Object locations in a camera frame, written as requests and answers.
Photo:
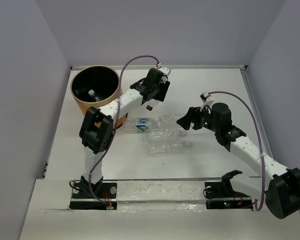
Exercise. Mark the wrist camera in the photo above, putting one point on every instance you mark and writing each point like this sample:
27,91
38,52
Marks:
207,100
165,70

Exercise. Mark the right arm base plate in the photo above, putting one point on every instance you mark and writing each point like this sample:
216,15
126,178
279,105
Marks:
221,196

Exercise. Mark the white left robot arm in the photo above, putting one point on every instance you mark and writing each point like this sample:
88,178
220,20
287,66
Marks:
97,129

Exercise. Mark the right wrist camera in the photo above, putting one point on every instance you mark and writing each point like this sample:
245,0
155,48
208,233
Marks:
207,100

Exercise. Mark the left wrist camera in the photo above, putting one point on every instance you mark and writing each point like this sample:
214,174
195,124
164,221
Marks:
165,70

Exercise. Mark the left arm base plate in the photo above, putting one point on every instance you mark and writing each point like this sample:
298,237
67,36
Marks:
101,196

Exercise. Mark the orange cylindrical bin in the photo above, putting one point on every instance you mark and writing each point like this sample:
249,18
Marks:
102,79

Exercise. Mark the clear crushed bottle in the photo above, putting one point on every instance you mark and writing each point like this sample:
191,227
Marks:
164,135

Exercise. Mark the blue-green label bottle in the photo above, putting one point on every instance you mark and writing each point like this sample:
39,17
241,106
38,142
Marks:
138,125

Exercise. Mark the black-label black-cap bottle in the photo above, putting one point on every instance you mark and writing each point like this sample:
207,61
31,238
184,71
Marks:
95,96

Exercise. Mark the clear bottle white cap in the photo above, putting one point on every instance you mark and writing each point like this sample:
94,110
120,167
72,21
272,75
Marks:
169,119

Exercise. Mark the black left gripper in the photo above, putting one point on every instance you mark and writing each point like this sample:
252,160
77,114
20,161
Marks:
164,88

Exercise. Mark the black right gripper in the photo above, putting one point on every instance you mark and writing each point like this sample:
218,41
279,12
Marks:
192,116

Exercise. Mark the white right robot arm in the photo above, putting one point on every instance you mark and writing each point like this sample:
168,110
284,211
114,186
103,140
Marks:
280,185

